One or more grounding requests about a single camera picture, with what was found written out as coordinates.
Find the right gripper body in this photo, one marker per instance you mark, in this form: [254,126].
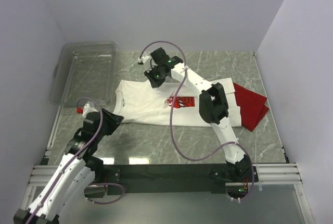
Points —
[155,76]

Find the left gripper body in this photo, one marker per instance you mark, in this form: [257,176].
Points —
[109,125]

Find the white Coca-Cola t-shirt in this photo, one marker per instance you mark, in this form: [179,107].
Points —
[138,102]

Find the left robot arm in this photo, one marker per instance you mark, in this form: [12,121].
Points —
[78,168]

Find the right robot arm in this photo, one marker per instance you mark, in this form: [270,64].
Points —
[213,106]

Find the clear plastic bin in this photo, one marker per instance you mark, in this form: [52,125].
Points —
[85,69]

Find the black mounting base bar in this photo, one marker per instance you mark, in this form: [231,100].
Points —
[173,178]

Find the folded red t-shirt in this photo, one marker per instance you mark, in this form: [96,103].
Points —
[252,106]

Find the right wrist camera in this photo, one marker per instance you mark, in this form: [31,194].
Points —
[146,61]

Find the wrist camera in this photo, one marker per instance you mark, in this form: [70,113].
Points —
[89,107]
[146,61]

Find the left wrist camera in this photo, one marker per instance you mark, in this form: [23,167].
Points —
[89,107]

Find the aluminium rail frame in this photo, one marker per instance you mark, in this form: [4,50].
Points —
[268,174]

